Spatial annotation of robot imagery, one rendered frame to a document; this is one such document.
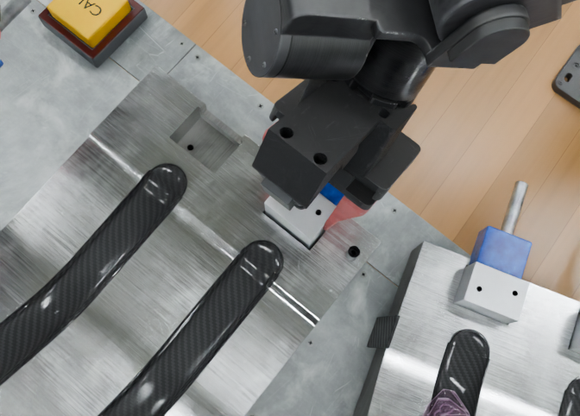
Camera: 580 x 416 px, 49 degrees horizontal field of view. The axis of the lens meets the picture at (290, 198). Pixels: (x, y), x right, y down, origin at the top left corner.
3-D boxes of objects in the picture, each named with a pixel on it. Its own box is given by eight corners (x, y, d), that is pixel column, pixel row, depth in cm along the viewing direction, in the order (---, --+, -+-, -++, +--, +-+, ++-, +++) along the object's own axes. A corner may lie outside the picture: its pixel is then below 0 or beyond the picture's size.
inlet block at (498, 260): (488, 181, 64) (507, 165, 58) (535, 200, 63) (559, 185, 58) (446, 305, 60) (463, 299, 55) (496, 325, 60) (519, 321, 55)
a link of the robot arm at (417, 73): (338, 112, 41) (386, 26, 36) (310, 51, 44) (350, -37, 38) (425, 113, 44) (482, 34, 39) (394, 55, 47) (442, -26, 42)
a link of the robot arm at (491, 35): (255, 122, 38) (355, 11, 28) (233, -4, 40) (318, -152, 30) (413, 122, 43) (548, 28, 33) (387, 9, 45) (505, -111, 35)
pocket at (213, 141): (206, 116, 62) (202, 101, 58) (249, 149, 61) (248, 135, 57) (174, 151, 61) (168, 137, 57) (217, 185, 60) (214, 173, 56)
